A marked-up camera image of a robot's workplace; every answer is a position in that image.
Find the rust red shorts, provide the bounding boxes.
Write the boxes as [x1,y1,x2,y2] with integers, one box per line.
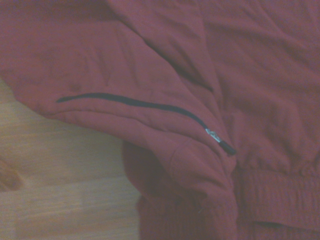
[0,0,320,240]

